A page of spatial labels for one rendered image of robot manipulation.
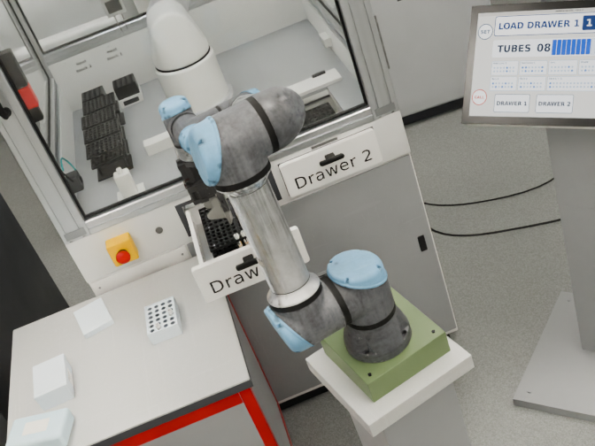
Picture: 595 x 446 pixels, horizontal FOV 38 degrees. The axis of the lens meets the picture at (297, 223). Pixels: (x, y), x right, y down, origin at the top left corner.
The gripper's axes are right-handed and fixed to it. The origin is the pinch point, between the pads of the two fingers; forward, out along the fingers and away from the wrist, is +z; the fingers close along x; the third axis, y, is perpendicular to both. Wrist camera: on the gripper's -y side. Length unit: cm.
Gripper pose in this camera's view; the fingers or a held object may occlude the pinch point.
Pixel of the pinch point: (230, 214)
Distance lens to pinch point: 226.4
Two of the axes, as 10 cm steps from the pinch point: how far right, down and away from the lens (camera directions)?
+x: 2.4, 5.1, -8.3
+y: -9.3, 3.8, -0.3
